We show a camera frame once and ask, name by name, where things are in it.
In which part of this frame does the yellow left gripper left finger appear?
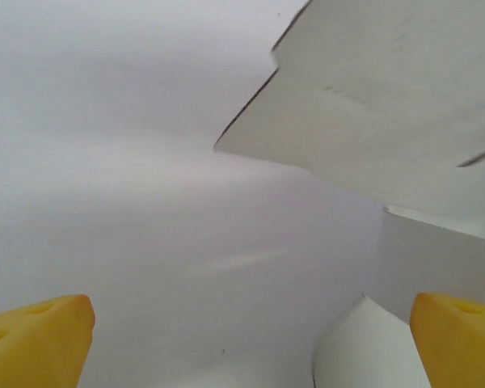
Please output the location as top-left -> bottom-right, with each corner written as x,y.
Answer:
0,293 -> 96,388

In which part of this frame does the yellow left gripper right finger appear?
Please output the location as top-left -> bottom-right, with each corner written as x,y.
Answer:
410,291 -> 485,388

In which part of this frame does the white paper box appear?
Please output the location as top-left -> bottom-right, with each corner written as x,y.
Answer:
212,0 -> 485,388

